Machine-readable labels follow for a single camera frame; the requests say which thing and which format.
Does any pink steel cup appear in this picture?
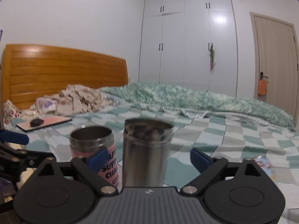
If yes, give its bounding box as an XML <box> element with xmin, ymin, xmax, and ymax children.
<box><xmin>70</xmin><ymin>125</ymin><xmax>119</xmax><ymax>187</ymax></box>

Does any tall stainless steel cup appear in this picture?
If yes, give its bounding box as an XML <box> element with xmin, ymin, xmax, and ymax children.
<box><xmin>122</xmin><ymin>118</ymin><xmax>173</xmax><ymax>188</ymax></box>

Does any blue cartoon print cup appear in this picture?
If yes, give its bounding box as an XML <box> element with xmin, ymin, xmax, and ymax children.
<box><xmin>253</xmin><ymin>155</ymin><xmax>276</xmax><ymax>181</ymax></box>

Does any black computer mouse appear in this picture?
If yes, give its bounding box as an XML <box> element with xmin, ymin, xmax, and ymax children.
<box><xmin>29</xmin><ymin>118</ymin><xmax>44</xmax><ymax>127</ymax></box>

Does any pink flat book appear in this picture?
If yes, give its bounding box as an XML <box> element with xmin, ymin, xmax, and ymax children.
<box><xmin>16</xmin><ymin>116</ymin><xmax>72</xmax><ymax>132</ymax></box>

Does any green checkered bed blanket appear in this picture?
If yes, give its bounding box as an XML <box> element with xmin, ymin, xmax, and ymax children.
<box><xmin>4</xmin><ymin>102</ymin><xmax>299</xmax><ymax>224</ymax></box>

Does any wooden headboard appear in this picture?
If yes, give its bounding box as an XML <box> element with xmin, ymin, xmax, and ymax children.
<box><xmin>1</xmin><ymin>44</ymin><xmax>128</xmax><ymax>109</ymax></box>

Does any beige crumpled clothing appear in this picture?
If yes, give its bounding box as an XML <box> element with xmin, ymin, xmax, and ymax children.
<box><xmin>55</xmin><ymin>84</ymin><xmax>112</xmax><ymax>115</ymax></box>

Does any green floral duvet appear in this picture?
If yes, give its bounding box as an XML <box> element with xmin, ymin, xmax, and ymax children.
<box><xmin>99</xmin><ymin>83</ymin><xmax>295</xmax><ymax>130</ymax></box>

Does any orange hanging bag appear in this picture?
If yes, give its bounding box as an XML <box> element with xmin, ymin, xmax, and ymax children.
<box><xmin>258</xmin><ymin>79</ymin><xmax>267</xmax><ymax>96</ymax></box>

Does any hanging plant decoration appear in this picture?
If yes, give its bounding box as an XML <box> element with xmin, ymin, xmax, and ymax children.
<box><xmin>209</xmin><ymin>43</ymin><xmax>215</xmax><ymax>73</ymax></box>

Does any beige door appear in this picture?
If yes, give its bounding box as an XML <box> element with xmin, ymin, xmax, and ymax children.
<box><xmin>250</xmin><ymin>12</ymin><xmax>298</xmax><ymax>122</ymax></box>

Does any white wardrobe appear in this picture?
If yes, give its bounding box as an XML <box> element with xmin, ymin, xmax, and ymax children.
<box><xmin>139</xmin><ymin>0</ymin><xmax>238</xmax><ymax>96</ymax></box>

